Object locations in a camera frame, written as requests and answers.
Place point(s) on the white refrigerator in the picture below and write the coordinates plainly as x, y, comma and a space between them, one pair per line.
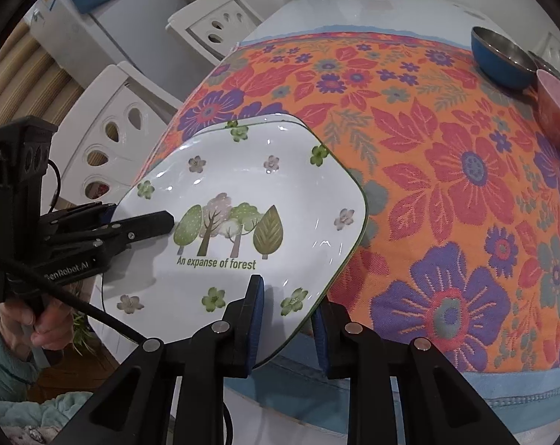
119, 30

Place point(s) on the white chair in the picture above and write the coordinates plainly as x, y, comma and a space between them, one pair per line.
213, 28
105, 139

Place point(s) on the square forest plate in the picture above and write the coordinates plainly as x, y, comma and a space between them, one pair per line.
280, 206

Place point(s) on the pink steel-lined bowl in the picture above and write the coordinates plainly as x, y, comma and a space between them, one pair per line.
548, 95

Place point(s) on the white chair near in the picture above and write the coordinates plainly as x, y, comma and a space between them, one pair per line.
105, 139

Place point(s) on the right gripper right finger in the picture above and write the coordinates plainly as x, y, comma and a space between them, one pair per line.
348, 350

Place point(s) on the floral orange towel mat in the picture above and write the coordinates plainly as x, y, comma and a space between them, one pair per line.
462, 243

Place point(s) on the person's left hand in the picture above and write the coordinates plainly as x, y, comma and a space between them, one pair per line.
21, 330

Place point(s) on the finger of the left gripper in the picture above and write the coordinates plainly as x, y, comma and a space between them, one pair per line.
86, 215
117, 236

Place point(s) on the round sunflower ceramic plate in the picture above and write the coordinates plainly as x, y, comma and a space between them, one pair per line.
235, 132

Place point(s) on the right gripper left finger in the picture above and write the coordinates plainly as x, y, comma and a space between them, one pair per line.
224, 349

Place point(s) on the white chair far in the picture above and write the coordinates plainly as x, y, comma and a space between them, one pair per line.
213, 28

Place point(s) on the blue steel-lined bowl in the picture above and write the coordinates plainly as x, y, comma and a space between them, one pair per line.
504, 62

